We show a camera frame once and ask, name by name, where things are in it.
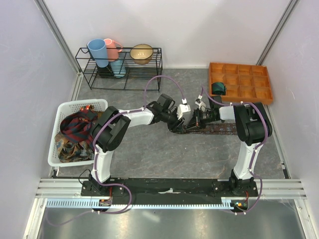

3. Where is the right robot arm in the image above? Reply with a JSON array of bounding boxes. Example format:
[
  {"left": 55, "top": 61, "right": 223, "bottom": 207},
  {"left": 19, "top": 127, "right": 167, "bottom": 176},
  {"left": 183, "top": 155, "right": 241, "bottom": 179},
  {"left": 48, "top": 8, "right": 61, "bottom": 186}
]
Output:
[{"left": 184, "top": 96, "right": 273, "bottom": 197}]

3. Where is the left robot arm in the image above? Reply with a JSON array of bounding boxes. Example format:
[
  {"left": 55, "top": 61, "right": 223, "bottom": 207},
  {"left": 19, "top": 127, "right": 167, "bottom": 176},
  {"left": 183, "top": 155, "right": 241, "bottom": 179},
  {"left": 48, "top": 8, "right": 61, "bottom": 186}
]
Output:
[{"left": 89, "top": 94, "right": 190, "bottom": 196}]

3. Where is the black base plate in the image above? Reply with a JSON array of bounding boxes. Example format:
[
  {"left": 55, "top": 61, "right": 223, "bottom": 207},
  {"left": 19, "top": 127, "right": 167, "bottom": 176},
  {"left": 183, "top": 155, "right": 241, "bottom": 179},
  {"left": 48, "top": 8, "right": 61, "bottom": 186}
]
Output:
[{"left": 81, "top": 178, "right": 258, "bottom": 205}]

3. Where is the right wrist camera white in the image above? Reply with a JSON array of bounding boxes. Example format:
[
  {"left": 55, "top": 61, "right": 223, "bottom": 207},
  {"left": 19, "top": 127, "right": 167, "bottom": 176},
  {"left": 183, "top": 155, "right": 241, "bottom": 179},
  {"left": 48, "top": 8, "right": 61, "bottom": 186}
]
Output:
[{"left": 195, "top": 95, "right": 206, "bottom": 111}]

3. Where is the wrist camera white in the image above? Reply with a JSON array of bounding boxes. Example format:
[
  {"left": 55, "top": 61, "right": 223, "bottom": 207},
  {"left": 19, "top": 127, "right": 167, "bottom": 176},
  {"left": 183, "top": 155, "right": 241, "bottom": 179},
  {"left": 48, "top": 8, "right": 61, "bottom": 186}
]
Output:
[
  {"left": 195, "top": 95, "right": 206, "bottom": 111},
  {"left": 176, "top": 98, "right": 191, "bottom": 120}
]

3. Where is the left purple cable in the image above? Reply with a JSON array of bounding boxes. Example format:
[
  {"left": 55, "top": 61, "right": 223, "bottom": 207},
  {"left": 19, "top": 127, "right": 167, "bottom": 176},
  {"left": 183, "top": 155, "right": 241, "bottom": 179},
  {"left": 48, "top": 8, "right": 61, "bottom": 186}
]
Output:
[{"left": 46, "top": 75, "right": 187, "bottom": 226}]

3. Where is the amber glass bowl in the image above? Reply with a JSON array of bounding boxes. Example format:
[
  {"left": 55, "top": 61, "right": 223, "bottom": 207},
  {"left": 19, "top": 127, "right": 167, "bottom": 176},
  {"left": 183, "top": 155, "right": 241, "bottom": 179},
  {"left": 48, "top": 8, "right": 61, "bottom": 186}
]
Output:
[{"left": 130, "top": 44, "right": 154, "bottom": 65}]

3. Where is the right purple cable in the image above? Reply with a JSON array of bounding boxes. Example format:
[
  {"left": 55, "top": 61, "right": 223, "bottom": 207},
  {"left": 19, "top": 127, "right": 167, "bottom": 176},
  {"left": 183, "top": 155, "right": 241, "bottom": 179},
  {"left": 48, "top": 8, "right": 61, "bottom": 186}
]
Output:
[{"left": 201, "top": 84, "right": 270, "bottom": 216}]

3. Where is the white plastic basket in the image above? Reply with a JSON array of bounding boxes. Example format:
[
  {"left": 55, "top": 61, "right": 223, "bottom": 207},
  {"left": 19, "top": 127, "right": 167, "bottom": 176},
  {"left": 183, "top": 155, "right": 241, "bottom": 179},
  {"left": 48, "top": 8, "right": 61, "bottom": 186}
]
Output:
[{"left": 47, "top": 99, "right": 108, "bottom": 167}]

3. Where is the purple cable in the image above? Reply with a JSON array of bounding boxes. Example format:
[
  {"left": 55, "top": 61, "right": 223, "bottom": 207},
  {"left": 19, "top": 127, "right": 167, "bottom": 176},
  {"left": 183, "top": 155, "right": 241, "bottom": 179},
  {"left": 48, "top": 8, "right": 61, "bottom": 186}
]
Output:
[
  {"left": 46, "top": 75, "right": 187, "bottom": 226},
  {"left": 201, "top": 84, "right": 270, "bottom": 216}
]

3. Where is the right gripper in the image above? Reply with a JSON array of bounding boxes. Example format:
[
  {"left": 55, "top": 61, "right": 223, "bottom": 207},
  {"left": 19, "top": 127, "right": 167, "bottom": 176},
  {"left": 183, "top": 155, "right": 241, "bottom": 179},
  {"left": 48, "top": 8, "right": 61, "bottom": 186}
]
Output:
[{"left": 185, "top": 108, "right": 216, "bottom": 131}]

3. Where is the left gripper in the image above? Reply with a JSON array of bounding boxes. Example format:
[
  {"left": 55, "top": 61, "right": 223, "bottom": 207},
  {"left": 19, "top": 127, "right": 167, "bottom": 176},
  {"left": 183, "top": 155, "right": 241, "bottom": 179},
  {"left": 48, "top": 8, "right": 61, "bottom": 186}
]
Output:
[{"left": 161, "top": 109, "right": 185, "bottom": 134}]

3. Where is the green tie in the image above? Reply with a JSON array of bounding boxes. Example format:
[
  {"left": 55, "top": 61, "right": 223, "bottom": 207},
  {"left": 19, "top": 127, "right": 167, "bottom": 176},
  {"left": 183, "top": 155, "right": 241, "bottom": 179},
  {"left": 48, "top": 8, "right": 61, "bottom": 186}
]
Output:
[{"left": 211, "top": 82, "right": 226, "bottom": 96}]

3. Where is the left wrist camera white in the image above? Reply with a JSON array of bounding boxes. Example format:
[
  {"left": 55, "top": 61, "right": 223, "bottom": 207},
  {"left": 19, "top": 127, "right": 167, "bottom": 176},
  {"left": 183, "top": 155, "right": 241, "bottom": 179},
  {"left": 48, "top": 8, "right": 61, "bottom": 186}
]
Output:
[{"left": 176, "top": 98, "right": 191, "bottom": 120}]

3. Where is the patterned ties pile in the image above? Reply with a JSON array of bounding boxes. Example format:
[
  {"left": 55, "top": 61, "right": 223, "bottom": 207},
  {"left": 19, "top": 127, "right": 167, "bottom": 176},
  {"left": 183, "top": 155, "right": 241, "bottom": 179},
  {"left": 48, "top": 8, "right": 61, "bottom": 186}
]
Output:
[{"left": 55, "top": 105, "right": 103, "bottom": 163}]

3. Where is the brown floral tie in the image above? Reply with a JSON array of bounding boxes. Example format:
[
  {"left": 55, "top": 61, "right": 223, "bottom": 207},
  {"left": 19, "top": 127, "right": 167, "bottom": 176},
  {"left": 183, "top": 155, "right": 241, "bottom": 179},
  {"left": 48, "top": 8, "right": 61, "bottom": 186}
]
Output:
[{"left": 176, "top": 123, "right": 237, "bottom": 135}]

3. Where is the red navy striped tie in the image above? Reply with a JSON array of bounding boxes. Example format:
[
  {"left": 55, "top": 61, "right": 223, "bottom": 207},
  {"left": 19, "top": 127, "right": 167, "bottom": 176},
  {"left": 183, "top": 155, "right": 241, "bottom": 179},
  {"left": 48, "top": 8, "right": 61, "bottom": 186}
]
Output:
[{"left": 60, "top": 110, "right": 98, "bottom": 147}]

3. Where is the orange compartment tray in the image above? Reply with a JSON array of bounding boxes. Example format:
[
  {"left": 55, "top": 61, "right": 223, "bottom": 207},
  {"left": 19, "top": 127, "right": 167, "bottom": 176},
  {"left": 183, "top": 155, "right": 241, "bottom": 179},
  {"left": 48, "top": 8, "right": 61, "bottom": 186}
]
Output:
[{"left": 208, "top": 62, "right": 274, "bottom": 105}]

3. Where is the pink cup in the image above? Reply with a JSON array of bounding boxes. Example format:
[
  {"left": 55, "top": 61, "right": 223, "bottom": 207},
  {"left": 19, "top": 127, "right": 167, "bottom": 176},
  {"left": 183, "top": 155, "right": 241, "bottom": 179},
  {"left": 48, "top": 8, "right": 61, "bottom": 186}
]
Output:
[{"left": 104, "top": 38, "right": 123, "bottom": 62}]

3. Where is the black wire rack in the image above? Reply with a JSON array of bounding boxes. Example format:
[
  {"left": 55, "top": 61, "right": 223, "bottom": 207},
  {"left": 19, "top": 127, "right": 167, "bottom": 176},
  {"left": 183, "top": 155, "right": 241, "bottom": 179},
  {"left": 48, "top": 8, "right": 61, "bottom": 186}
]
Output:
[{"left": 75, "top": 47, "right": 163, "bottom": 91}]

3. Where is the light blue lower cup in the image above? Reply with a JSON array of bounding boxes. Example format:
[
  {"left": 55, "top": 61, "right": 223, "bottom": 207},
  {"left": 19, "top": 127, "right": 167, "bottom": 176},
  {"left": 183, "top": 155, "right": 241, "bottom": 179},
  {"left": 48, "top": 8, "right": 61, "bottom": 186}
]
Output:
[{"left": 110, "top": 59, "right": 126, "bottom": 78}]

